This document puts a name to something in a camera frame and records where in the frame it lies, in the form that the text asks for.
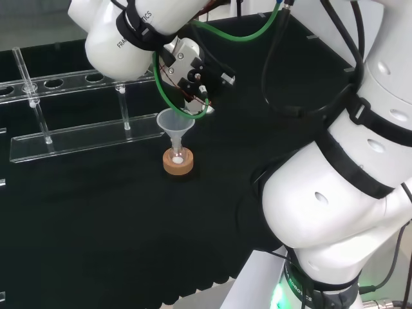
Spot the black bench cloth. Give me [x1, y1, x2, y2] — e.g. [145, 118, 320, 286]
[0, 12, 368, 309]

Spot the clear acrylic funnel stand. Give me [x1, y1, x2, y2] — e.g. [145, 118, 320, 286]
[0, 46, 167, 164]

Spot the thin black base cable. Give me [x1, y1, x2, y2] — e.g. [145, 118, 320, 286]
[359, 182, 412, 309]

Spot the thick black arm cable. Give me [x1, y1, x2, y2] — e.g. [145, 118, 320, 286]
[261, 0, 366, 119]

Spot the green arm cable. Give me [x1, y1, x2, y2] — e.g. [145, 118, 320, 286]
[153, 0, 285, 120]

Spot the clear plastic funnel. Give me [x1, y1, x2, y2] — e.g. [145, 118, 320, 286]
[156, 108, 196, 152]

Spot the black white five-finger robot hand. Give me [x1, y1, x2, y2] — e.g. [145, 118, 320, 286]
[180, 62, 238, 117]

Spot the small round-bottom glass flask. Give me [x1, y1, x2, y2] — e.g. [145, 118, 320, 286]
[169, 146, 187, 165]

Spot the brown cork ring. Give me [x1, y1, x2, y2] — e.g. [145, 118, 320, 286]
[162, 148, 194, 176]

